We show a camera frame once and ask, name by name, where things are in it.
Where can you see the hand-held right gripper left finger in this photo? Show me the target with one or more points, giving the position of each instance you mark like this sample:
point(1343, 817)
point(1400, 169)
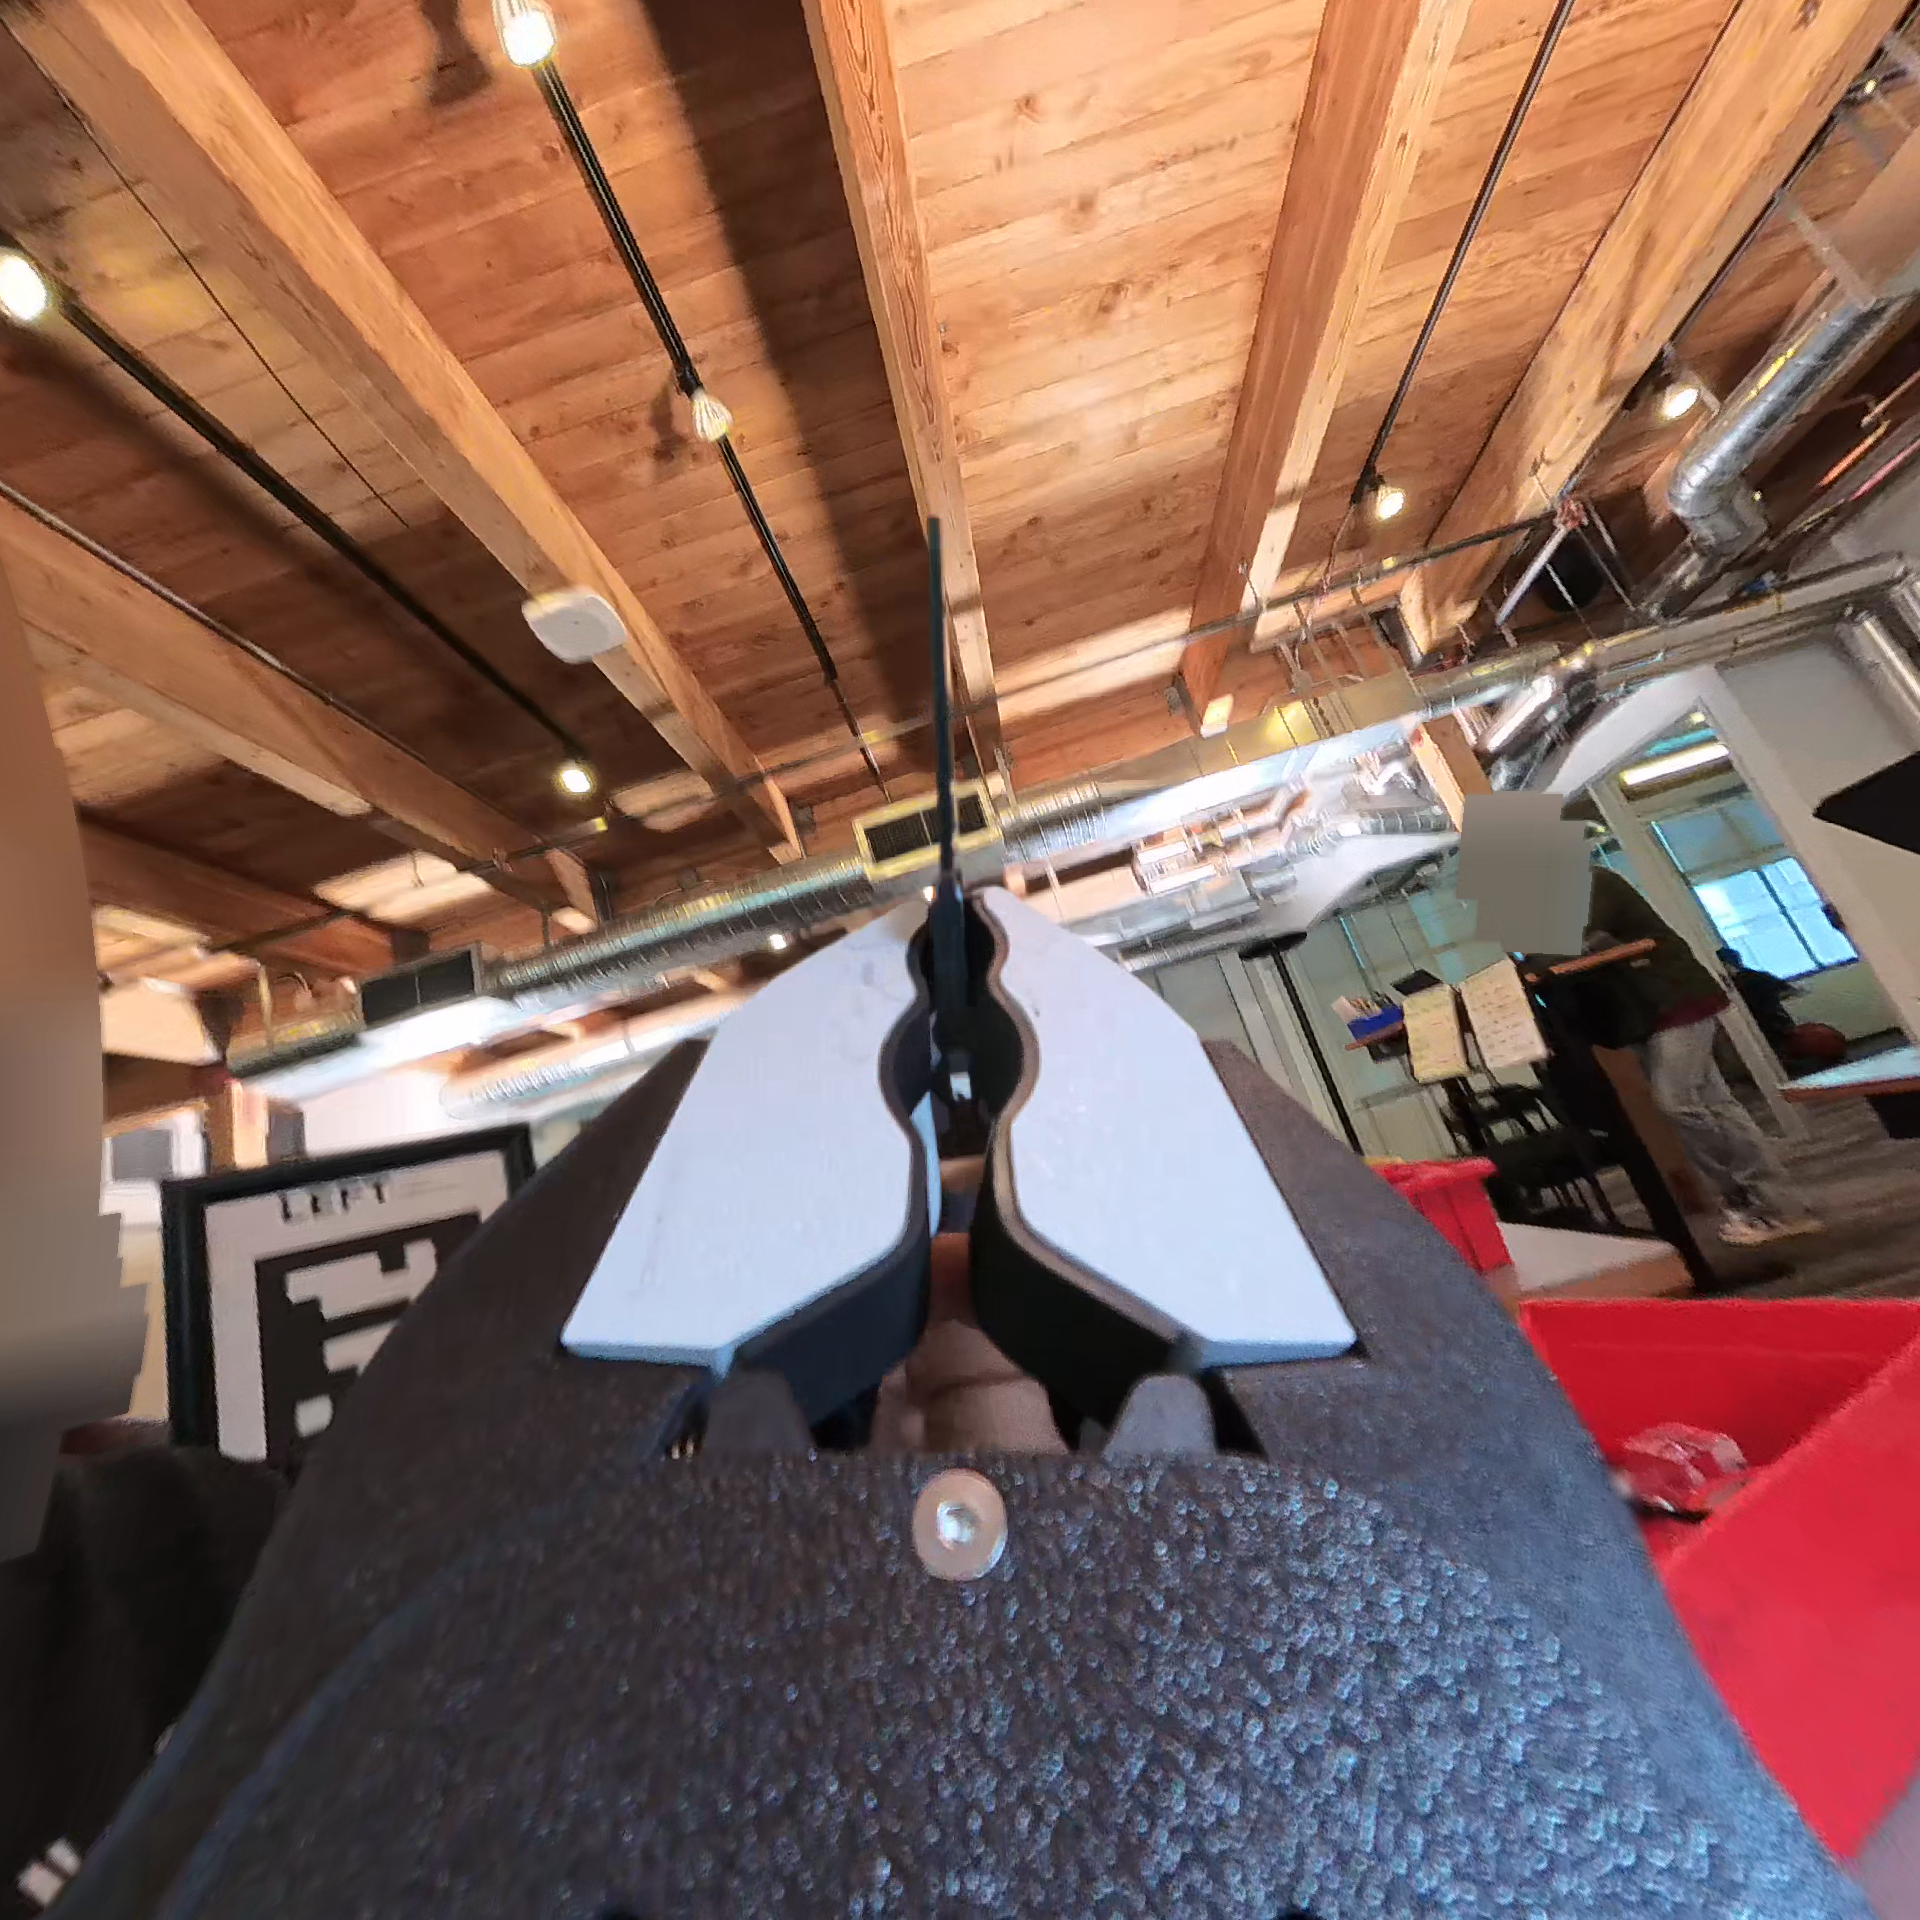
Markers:
point(750, 1188)

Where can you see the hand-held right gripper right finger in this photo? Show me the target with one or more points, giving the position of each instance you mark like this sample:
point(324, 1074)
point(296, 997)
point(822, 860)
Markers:
point(1155, 1188)

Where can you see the black packet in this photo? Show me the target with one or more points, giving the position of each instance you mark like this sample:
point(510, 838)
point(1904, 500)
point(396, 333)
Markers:
point(941, 750)

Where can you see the person's left hand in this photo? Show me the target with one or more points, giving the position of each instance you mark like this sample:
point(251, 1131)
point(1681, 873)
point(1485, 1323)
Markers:
point(974, 1397)

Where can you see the black floor lamp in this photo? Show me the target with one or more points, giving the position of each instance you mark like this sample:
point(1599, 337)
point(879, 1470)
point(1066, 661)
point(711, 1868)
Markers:
point(1275, 945)

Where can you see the red ribbed bin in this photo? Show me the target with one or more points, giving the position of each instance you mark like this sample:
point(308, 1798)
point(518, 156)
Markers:
point(1448, 1201)

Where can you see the paper flip board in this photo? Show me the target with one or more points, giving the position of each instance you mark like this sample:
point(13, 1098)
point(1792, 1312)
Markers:
point(1432, 1032)
point(1499, 1019)

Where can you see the grey side table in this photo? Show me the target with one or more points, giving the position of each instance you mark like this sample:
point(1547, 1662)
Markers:
point(1591, 1262)

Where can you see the track spotlight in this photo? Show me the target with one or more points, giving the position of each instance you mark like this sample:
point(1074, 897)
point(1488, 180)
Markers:
point(1382, 500)
point(711, 415)
point(576, 778)
point(24, 285)
point(522, 31)
point(1676, 397)

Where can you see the framed marker sign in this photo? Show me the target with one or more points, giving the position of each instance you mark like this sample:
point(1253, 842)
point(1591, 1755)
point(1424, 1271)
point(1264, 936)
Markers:
point(241, 1275)

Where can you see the white ceiling access point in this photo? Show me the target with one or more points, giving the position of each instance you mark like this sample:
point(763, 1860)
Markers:
point(572, 623)

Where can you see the long wooden desk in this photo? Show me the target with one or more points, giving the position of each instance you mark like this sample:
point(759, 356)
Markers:
point(1859, 1073)

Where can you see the red plastic bin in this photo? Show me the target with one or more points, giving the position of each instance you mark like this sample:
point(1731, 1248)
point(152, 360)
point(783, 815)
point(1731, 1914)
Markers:
point(1801, 1575)

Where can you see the person's black hoodie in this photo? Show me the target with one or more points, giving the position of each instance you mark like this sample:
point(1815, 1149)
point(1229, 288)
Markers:
point(89, 1650)

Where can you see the wooden-rimmed black board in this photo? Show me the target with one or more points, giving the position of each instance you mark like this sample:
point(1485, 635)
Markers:
point(1876, 803)

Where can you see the silver ventilation duct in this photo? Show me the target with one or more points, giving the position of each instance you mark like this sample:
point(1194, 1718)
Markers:
point(1726, 464)
point(674, 916)

